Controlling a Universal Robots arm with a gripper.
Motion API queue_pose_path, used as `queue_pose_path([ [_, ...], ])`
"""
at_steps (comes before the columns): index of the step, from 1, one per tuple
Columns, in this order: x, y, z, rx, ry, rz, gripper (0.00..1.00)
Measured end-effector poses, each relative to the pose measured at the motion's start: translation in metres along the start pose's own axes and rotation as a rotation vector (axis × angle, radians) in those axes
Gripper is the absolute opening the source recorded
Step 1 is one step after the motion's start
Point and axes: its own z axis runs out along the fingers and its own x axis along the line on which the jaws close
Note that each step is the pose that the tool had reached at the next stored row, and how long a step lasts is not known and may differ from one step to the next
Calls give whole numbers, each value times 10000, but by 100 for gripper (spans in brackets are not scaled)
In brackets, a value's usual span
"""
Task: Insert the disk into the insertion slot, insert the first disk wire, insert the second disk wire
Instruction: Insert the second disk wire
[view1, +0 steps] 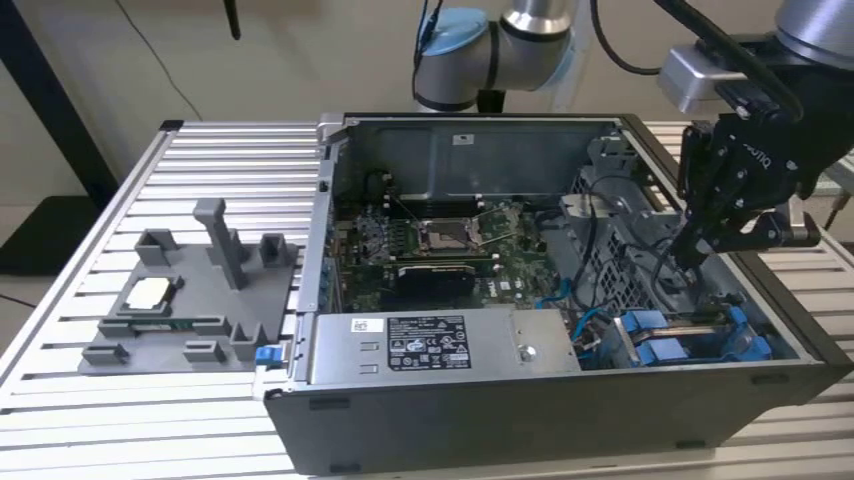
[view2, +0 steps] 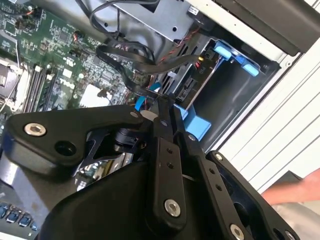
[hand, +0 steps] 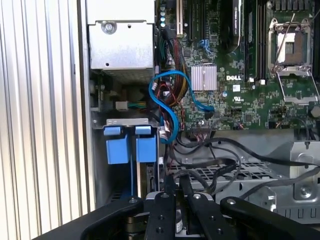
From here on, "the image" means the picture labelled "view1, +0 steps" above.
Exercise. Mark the black open PC case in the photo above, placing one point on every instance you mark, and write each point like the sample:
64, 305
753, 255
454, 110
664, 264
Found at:
534, 425

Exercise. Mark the grey metal disk bay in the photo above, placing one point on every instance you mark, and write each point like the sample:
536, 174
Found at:
600, 260

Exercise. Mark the silver CPU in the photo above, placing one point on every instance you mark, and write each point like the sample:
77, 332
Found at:
152, 294

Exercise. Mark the black table corner cap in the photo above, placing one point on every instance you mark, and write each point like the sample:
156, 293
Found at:
172, 124

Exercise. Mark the green motherboard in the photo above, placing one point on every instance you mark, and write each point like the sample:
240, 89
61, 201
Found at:
514, 280

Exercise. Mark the black hanging rod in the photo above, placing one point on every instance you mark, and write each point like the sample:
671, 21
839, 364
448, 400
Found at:
233, 20

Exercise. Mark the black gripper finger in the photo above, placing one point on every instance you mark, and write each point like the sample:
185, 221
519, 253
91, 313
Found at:
723, 225
694, 170

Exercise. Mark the silver power supply unit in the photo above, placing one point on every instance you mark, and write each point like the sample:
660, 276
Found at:
480, 345

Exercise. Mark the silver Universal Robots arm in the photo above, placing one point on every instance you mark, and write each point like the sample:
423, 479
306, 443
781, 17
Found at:
527, 60

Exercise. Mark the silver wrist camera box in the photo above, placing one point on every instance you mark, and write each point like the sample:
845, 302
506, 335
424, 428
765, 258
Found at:
690, 75

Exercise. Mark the thin metal locking lever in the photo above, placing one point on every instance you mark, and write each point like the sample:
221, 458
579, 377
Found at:
407, 209

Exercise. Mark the black upright post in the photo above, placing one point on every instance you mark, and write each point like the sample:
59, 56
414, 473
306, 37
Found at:
47, 100

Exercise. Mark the blue case latch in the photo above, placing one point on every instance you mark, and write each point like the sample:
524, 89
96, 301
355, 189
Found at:
267, 356

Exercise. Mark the black floor base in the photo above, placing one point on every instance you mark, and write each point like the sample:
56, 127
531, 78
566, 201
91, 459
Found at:
47, 235

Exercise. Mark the grey parts rack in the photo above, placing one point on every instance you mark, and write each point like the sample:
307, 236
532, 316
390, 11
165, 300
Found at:
193, 280

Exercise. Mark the black graphics card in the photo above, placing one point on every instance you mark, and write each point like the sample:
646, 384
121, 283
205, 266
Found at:
434, 285

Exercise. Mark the blue disk carrier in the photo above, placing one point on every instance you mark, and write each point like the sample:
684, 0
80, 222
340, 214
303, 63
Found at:
663, 352

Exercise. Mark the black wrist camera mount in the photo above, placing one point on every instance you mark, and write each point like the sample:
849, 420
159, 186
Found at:
774, 232

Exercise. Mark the CPU socket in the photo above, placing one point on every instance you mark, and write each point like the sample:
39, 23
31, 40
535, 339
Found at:
443, 235

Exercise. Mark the hard disk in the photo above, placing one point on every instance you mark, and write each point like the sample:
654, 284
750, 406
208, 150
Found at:
650, 321

